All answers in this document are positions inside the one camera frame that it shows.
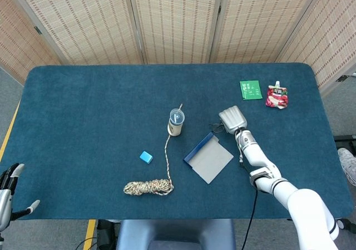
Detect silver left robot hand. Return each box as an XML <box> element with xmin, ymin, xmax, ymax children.
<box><xmin>0</xmin><ymin>163</ymin><xmax>41</xmax><ymax>233</ymax></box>

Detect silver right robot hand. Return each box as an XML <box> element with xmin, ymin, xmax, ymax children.
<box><xmin>218</xmin><ymin>105</ymin><xmax>248</xmax><ymax>136</ymax></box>

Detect black-framed eyeglasses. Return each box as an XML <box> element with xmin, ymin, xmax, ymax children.
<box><xmin>209</xmin><ymin>121</ymin><xmax>228</xmax><ymax>134</ymax></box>

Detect blue glasses case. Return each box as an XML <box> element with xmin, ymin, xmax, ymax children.
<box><xmin>182</xmin><ymin>132</ymin><xmax>234</xmax><ymax>184</ymax></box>

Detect small blue and white box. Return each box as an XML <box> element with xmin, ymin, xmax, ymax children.
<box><xmin>139</xmin><ymin>151</ymin><xmax>154</xmax><ymax>164</ymax></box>

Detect blue carpet floor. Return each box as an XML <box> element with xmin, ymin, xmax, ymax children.
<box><xmin>0</xmin><ymin>63</ymin><xmax>354</xmax><ymax>221</ymax></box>

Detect green flat packet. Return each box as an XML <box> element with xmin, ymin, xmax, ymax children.
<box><xmin>239</xmin><ymin>80</ymin><xmax>263</xmax><ymax>101</ymax></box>

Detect red drink pouch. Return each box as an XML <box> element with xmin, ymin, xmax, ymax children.
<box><xmin>265</xmin><ymin>80</ymin><xmax>289</xmax><ymax>109</ymax></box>

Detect cream bottle with clear cap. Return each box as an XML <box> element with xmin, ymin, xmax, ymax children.
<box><xmin>167</xmin><ymin>108</ymin><xmax>186</xmax><ymax>137</ymax></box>

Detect bamboo folding screen panel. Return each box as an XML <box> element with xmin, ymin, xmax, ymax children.
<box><xmin>275</xmin><ymin>0</ymin><xmax>356</xmax><ymax>98</ymax></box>
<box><xmin>0</xmin><ymin>0</ymin><xmax>61</xmax><ymax>86</ymax></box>
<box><xmin>210</xmin><ymin>0</ymin><xmax>325</xmax><ymax>64</ymax></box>
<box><xmin>126</xmin><ymin>0</ymin><xmax>225</xmax><ymax>65</ymax></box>
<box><xmin>11</xmin><ymin>0</ymin><xmax>145</xmax><ymax>66</ymax></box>

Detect black metal stand foot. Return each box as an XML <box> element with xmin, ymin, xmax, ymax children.
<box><xmin>333</xmin><ymin>134</ymin><xmax>356</xmax><ymax>151</ymax></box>

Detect grey sneaker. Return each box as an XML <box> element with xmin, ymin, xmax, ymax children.
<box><xmin>337</xmin><ymin>147</ymin><xmax>356</xmax><ymax>184</ymax></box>

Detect grey-blue robot torso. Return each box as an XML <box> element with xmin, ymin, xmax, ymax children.
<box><xmin>115</xmin><ymin>219</ymin><xmax>236</xmax><ymax>250</ymax></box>

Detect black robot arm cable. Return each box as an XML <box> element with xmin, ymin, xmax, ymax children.
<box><xmin>238</xmin><ymin>157</ymin><xmax>259</xmax><ymax>250</ymax></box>

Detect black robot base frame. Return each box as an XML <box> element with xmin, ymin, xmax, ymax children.
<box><xmin>96</xmin><ymin>219</ymin><xmax>122</xmax><ymax>250</ymax></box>

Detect beige speckled rope bundle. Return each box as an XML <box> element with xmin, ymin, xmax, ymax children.
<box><xmin>123</xmin><ymin>103</ymin><xmax>184</xmax><ymax>197</ymax></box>

